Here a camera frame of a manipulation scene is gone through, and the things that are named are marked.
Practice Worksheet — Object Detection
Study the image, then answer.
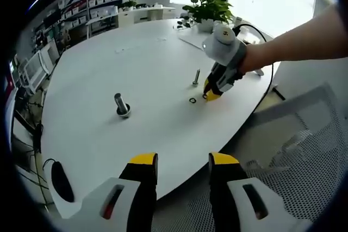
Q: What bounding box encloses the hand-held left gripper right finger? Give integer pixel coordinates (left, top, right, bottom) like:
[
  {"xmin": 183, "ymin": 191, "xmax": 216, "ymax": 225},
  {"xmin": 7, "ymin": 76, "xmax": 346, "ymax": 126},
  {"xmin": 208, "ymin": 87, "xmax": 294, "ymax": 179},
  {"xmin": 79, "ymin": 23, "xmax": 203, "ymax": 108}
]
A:
[{"xmin": 208, "ymin": 152, "xmax": 313, "ymax": 232}]

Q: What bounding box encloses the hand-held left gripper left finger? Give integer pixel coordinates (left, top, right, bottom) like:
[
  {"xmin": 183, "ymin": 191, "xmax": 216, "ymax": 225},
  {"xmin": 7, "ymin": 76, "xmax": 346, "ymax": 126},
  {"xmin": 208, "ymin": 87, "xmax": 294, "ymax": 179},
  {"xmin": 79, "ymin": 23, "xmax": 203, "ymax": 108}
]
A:
[{"xmin": 62, "ymin": 152, "xmax": 159, "ymax": 232}]

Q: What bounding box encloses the thin threaded steel stud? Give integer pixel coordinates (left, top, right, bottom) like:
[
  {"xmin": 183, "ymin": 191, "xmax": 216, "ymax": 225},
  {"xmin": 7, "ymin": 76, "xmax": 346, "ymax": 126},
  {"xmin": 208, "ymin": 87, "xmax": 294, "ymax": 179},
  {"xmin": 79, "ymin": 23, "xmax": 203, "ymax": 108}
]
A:
[{"xmin": 191, "ymin": 68, "xmax": 201, "ymax": 86}]

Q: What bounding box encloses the person's right hand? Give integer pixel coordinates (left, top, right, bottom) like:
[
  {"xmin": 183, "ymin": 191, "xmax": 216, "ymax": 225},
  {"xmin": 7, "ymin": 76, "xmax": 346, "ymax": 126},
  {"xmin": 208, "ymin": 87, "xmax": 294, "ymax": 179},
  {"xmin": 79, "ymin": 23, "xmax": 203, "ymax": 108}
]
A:
[{"xmin": 240, "ymin": 40, "xmax": 275, "ymax": 75}]

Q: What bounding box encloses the large white paper sheet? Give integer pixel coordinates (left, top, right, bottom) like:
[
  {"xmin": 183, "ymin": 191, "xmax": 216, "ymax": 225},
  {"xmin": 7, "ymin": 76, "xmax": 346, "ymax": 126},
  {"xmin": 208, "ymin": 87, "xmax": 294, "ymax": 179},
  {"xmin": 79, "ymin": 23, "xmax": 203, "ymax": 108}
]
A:
[{"xmin": 178, "ymin": 33, "xmax": 215, "ymax": 52}]

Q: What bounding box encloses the potted green plant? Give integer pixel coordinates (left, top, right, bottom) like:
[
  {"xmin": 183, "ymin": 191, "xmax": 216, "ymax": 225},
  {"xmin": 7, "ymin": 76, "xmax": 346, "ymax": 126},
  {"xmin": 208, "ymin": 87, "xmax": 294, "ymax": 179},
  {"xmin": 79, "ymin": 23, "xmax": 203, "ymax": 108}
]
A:
[{"xmin": 182, "ymin": 0, "xmax": 234, "ymax": 33}]

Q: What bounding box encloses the black computer mouse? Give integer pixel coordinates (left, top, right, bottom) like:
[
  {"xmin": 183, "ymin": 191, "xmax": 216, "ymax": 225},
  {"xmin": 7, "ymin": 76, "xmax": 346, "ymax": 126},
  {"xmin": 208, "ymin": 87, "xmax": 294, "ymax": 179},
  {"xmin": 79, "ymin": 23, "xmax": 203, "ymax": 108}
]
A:
[{"xmin": 51, "ymin": 161, "xmax": 76, "ymax": 203}]

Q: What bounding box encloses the white low cabinet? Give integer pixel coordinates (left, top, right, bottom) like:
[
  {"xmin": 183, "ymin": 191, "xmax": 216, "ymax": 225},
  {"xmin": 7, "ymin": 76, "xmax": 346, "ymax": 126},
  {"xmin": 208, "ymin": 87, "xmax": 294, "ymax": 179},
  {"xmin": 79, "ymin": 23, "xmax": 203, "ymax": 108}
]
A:
[{"xmin": 116, "ymin": 5, "xmax": 176, "ymax": 25}]

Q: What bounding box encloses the grey mesh office chair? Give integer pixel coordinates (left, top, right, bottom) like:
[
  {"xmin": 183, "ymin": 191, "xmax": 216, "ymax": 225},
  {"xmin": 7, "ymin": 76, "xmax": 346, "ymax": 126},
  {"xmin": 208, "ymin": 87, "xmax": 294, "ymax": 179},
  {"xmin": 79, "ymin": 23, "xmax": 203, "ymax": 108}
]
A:
[{"xmin": 156, "ymin": 81, "xmax": 347, "ymax": 232}]

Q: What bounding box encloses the thick steel bolt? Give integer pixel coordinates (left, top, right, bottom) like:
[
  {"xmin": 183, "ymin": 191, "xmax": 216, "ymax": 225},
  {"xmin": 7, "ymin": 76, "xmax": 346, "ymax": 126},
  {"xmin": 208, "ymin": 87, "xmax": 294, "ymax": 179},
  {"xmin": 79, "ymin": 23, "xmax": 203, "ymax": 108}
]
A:
[{"xmin": 113, "ymin": 92, "xmax": 133, "ymax": 118}]

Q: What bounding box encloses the small potted plant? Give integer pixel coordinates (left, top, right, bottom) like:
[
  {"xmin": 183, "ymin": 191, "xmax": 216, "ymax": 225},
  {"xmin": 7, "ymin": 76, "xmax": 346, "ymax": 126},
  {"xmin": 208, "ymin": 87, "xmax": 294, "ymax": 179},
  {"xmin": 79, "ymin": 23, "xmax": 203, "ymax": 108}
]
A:
[{"xmin": 122, "ymin": 0, "xmax": 138, "ymax": 11}]

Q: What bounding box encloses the white standing desk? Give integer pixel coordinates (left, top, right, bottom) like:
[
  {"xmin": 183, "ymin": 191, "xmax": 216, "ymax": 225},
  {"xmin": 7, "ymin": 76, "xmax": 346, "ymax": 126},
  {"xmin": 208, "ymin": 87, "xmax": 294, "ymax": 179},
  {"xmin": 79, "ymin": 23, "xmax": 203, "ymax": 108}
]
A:
[{"xmin": 86, "ymin": 14, "xmax": 120, "ymax": 40}]

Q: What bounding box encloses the shelf of white storage bins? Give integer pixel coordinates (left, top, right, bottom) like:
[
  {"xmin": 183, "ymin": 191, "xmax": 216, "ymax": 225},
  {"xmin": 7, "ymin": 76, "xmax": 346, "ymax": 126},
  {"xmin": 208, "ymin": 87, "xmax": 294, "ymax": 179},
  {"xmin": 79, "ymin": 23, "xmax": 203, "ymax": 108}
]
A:
[{"xmin": 58, "ymin": 0, "xmax": 125, "ymax": 30}]

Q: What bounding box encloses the white chair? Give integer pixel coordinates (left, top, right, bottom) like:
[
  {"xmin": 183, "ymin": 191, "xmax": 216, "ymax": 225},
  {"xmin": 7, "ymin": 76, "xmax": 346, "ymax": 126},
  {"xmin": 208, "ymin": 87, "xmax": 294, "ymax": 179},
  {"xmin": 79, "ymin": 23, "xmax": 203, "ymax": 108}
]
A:
[{"xmin": 18, "ymin": 49, "xmax": 55, "ymax": 94}]

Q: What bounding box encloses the black monitor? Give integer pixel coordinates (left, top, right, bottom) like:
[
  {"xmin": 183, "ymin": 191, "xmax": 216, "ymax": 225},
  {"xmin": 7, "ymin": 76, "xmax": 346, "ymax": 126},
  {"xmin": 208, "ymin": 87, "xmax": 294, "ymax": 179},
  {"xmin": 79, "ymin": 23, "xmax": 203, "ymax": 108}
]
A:
[{"xmin": 43, "ymin": 11, "xmax": 62, "ymax": 26}]

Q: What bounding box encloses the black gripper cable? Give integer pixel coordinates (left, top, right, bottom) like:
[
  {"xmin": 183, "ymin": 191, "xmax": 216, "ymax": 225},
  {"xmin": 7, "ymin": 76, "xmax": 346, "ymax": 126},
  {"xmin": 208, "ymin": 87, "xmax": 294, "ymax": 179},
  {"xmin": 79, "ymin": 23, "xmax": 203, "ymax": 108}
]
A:
[{"xmin": 235, "ymin": 23, "xmax": 275, "ymax": 113}]

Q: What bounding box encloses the bundle of black cables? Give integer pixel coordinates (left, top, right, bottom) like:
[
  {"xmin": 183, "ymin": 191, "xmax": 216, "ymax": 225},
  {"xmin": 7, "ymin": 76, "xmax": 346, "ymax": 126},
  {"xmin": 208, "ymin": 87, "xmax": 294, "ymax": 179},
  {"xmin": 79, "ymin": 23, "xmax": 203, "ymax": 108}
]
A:
[{"xmin": 13, "ymin": 90, "xmax": 46, "ymax": 162}]

